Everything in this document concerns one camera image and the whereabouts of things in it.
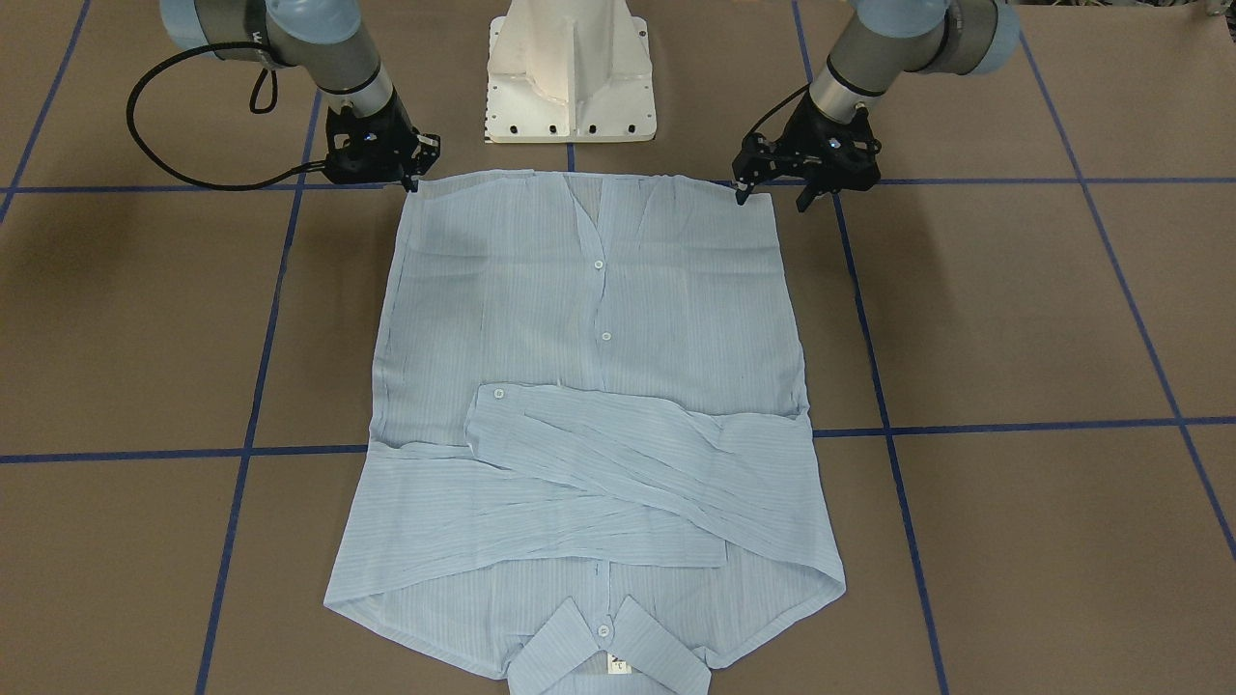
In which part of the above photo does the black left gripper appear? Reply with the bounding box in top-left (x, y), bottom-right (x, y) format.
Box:
top-left (732, 96), bottom-right (883, 214)

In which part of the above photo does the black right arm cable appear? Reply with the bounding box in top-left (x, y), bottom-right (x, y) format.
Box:
top-left (126, 41), bottom-right (334, 190)

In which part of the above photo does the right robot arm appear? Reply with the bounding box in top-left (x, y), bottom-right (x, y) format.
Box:
top-left (126, 1), bottom-right (440, 192)

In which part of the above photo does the light blue button-up shirt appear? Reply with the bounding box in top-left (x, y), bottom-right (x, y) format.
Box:
top-left (323, 169), bottom-right (845, 694)

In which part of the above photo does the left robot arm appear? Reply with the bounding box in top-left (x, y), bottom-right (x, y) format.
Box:
top-left (732, 1), bottom-right (1021, 211)

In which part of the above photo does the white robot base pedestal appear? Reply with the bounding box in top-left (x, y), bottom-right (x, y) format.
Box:
top-left (483, 1), bottom-right (658, 143)

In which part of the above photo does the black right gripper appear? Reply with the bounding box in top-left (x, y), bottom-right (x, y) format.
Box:
top-left (323, 92), bottom-right (441, 193)

